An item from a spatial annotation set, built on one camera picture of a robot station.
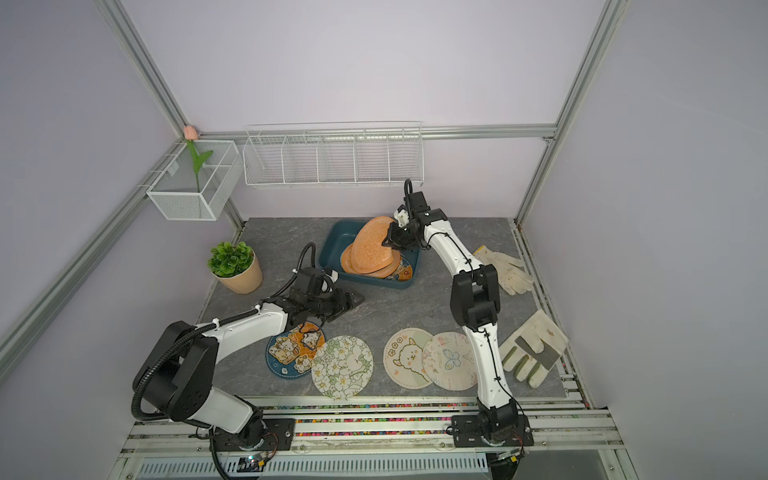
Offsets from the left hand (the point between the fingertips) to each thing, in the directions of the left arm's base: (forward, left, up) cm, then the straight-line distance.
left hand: (358, 304), depth 87 cm
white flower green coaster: (-15, +5, -9) cm, 18 cm away
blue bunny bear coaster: (+17, -15, -8) cm, 24 cm away
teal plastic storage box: (+33, +10, -6) cm, 35 cm away
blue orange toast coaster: (-10, +21, -9) cm, 25 cm away
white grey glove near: (-15, -50, -8) cm, 53 cm away
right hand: (+20, -8, +5) cm, 22 cm away
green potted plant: (+14, +37, +4) cm, 40 cm away
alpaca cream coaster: (-13, -12, -10) cm, 21 cm away
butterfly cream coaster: (-16, -25, -8) cm, 31 cm away
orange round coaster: (+18, -3, +1) cm, 19 cm away
